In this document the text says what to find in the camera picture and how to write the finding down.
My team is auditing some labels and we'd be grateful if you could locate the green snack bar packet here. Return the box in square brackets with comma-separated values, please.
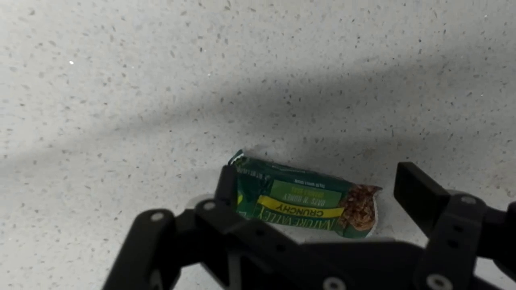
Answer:
[229, 152, 381, 239]

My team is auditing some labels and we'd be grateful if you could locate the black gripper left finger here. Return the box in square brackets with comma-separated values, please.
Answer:
[102, 167, 302, 290]

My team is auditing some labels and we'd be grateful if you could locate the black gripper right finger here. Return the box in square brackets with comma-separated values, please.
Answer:
[394, 162, 516, 290]

